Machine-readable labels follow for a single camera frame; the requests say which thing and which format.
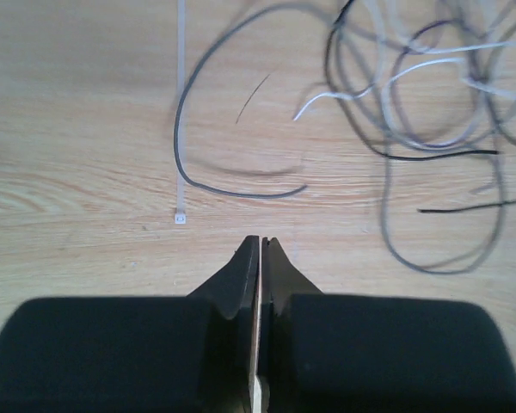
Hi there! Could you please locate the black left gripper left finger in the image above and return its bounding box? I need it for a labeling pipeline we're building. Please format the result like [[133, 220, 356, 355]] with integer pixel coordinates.
[[188, 235, 260, 319]]

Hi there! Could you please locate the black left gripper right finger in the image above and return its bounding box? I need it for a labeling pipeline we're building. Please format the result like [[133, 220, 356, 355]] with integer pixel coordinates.
[[261, 237, 323, 316]]

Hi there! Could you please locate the black wire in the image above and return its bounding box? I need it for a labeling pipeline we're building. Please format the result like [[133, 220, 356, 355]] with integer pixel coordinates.
[[173, 3, 328, 200]]

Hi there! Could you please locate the wire bundle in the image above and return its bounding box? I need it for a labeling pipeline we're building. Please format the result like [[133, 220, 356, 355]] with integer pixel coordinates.
[[292, 0, 516, 275]]

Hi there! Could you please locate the white zip tie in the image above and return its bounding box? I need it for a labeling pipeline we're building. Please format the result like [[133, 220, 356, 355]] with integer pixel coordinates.
[[174, 0, 187, 225]]

